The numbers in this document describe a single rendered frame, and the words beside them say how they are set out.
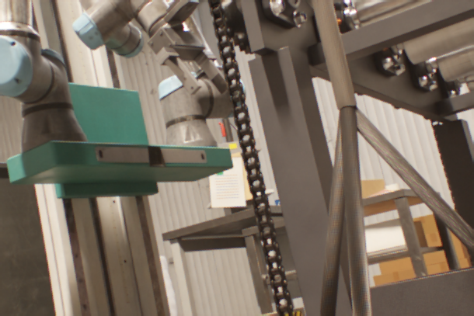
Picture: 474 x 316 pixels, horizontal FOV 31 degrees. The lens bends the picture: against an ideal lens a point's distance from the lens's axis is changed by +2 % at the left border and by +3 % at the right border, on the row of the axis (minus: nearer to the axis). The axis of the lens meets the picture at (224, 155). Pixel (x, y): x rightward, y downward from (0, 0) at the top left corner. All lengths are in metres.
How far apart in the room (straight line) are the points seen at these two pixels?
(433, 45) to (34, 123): 0.90
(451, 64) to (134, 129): 0.85
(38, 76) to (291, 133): 0.72
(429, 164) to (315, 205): 10.97
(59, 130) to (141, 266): 0.52
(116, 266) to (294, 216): 1.00
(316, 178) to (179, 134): 1.02
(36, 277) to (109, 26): 0.73
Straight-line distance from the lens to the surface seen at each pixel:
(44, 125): 1.96
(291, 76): 1.38
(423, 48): 1.95
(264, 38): 1.38
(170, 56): 1.71
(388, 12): 1.66
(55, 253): 2.15
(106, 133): 2.26
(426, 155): 12.32
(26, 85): 1.89
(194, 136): 2.32
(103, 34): 1.85
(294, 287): 6.08
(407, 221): 4.23
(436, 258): 7.52
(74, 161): 1.93
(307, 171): 1.36
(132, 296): 2.31
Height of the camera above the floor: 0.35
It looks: 10 degrees up
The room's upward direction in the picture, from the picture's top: 12 degrees counter-clockwise
